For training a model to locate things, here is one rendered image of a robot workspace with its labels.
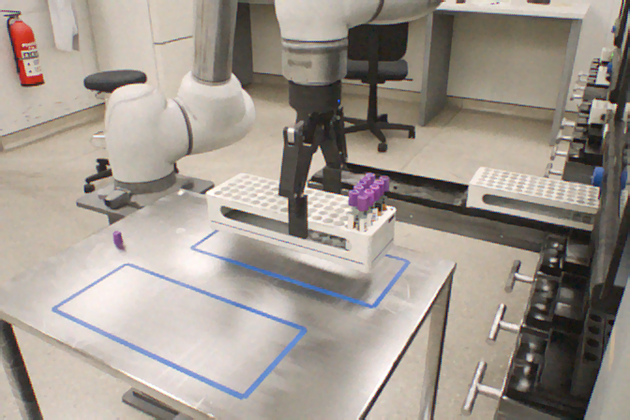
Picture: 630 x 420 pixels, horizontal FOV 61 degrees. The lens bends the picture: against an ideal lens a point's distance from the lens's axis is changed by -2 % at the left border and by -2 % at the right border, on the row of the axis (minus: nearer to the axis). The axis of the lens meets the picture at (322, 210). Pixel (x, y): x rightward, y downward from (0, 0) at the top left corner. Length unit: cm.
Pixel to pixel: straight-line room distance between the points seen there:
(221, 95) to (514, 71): 353
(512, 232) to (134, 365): 72
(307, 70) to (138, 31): 366
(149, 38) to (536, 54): 294
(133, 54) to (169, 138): 308
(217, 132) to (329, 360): 86
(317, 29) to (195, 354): 44
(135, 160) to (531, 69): 372
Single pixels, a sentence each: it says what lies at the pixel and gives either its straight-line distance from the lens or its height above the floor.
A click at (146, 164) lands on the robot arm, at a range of 138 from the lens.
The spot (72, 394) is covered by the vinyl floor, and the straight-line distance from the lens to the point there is 197.
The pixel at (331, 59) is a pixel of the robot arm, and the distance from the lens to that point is 73.
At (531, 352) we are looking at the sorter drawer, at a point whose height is 82.
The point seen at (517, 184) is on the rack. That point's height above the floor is 87.
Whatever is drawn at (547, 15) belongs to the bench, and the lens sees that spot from 387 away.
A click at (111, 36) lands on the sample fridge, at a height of 65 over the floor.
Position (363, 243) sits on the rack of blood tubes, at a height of 91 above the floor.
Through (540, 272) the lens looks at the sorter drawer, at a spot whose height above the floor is 80.
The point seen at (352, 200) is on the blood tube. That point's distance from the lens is 75.
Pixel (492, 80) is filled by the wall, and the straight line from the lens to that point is 471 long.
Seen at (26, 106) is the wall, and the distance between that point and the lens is 441.
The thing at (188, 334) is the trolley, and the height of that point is 82.
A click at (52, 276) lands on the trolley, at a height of 82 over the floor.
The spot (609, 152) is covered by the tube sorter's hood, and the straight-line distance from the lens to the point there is 96.
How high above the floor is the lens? 129
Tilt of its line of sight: 27 degrees down
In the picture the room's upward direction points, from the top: straight up
